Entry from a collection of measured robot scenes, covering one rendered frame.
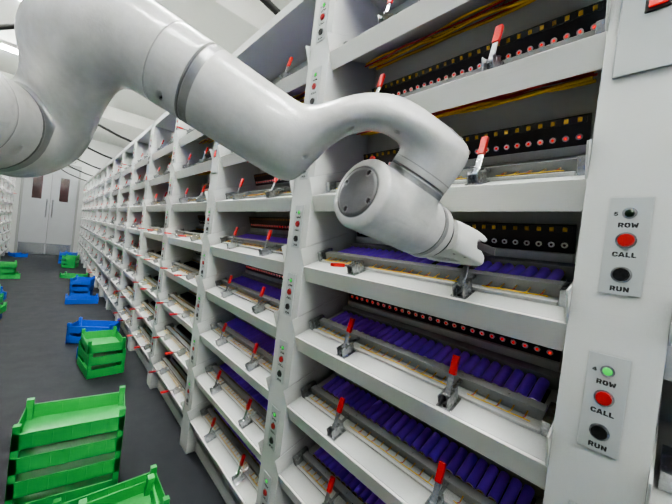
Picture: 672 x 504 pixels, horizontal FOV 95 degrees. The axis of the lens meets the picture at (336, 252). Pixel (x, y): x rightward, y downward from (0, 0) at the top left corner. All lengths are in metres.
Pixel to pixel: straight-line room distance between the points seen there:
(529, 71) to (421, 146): 0.31
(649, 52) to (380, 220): 0.40
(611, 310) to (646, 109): 0.25
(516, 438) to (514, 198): 0.37
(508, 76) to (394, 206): 0.37
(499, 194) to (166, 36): 0.49
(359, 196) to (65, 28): 0.31
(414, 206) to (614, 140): 0.29
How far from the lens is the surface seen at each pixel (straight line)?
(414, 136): 0.36
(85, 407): 1.72
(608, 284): 0.52
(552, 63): 0.63
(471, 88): 0.67
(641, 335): 0.53
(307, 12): 1.29
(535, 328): 0.55
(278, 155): 0.35
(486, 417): 0.64
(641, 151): 0.55
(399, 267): 0.72
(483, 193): 0.59
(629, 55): 0.60
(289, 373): 0.95
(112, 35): 0.41
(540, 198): 0.56
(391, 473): 0.80
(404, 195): 0.35
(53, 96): 0.47
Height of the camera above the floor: 1.02
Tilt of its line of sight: 1 degrees down
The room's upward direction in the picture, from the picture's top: 7 degrees clockwise
